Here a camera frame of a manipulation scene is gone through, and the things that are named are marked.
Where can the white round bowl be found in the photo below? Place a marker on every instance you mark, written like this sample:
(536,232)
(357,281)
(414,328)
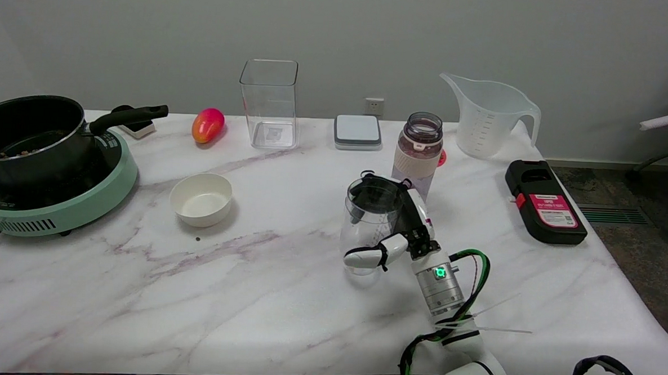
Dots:
(201,201)

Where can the clear square storage container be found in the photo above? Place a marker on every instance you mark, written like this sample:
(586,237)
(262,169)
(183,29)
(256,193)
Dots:
(268,117)

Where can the white wall socket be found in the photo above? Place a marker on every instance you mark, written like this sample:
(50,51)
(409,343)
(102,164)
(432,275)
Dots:
(374,106)

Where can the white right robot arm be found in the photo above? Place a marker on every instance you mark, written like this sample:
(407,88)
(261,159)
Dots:
(439,288)

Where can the red bottle cap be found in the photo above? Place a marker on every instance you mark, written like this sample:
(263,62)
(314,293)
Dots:
(442,158)

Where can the green induction cooker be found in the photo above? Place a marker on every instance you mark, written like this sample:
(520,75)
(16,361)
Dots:
(94,197)

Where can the black box with red label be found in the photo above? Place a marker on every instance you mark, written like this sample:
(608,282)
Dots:
(544,211)

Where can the clear bottle with purple pieces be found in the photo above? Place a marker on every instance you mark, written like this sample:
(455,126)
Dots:
(417,151)

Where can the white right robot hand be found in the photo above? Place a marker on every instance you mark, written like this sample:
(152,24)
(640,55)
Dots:
(420,219)

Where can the small black white device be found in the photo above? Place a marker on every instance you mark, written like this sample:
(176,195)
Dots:
(139,128)

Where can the large translucent measuring jug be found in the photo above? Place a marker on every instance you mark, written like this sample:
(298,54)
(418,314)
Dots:
(486,126)

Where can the white grey square lid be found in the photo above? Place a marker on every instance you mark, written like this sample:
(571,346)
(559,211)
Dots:
(358,130)

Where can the red orange mango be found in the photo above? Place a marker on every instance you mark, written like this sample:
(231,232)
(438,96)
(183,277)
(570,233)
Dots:
(207,125)

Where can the floor vent grille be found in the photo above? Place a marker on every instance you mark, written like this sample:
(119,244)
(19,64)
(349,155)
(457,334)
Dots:
(614,215)

